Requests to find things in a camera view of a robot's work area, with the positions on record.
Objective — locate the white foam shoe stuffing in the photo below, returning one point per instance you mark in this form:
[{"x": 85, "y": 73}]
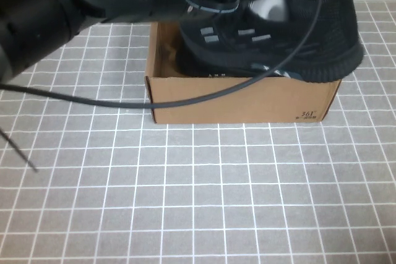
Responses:
[{"x": 272, "y": 7}]

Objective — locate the black sneaker with foam stuffing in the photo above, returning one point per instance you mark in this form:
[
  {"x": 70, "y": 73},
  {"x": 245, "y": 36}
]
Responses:
[{"x": 325, "y": 44}]

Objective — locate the brown cardboard shoe box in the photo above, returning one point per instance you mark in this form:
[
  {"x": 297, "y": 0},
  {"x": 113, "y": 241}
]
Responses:
[{"x": 232, "y": 103}]

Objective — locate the grey checked tablecloth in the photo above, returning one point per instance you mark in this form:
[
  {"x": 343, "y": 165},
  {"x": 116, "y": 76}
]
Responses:
[{"x": 216, "y": 183}]

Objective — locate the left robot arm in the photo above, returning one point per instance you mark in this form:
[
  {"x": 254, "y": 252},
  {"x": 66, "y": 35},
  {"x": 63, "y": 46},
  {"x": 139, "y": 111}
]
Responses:
[{"x": 46, "y": 13}]

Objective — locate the black sneaker with tongue label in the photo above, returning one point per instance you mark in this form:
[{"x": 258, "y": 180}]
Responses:
[{"x": 198, "y": 64}]

